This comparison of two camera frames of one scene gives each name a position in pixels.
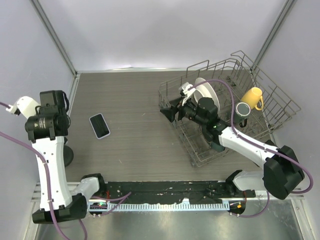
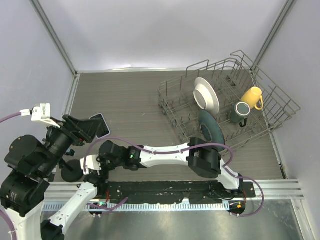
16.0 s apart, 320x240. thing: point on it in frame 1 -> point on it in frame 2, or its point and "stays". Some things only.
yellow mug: (252, 96) stays
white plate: (206, 90) stays
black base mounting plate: (165, 192) stays
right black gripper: (170, 112) -> (104, 170)
